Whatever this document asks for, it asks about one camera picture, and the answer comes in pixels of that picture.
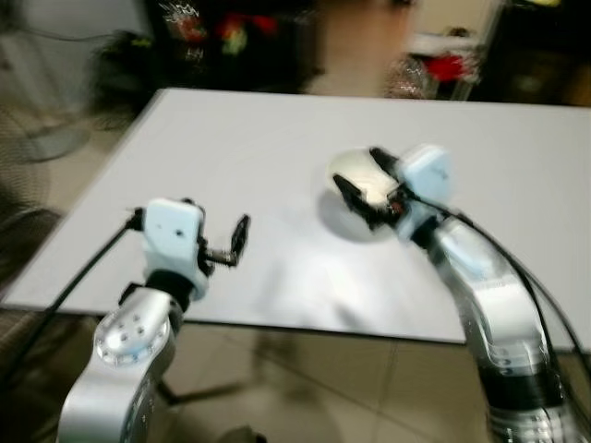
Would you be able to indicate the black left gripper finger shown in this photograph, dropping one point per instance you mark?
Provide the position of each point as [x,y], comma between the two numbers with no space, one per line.
[240,240]
[189,201]

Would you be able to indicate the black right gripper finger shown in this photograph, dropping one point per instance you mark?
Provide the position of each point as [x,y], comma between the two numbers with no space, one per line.
[385,166]
[355,205]

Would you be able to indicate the shiny white bowl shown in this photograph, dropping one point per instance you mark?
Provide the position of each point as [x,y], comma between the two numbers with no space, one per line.
[355,171]

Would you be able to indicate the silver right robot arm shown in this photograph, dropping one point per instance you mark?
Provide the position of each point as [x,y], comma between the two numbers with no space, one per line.
[499,314]

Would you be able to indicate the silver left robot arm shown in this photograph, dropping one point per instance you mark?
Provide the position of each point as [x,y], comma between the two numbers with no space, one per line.
[129,341]

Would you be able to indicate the small red object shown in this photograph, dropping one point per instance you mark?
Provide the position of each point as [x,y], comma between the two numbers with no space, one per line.
[448,67]

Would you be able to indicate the white side table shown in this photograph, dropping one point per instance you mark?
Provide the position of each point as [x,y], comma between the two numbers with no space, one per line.
[434,43]

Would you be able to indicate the black cabinet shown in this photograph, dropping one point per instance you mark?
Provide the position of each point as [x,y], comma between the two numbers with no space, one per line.
[295,55]

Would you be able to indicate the red white flower bunch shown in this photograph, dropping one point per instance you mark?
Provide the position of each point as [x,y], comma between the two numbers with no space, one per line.
[185,28]

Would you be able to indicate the dark furniture block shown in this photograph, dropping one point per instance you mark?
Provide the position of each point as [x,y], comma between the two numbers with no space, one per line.
[536,55]

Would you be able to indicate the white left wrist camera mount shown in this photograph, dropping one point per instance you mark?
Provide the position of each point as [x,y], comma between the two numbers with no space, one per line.
[174,235]

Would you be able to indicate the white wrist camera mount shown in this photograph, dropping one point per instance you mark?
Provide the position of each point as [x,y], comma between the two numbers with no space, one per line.
[428,175]
[174,235]

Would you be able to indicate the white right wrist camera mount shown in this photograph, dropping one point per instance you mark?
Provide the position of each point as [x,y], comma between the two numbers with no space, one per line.
[428,175]

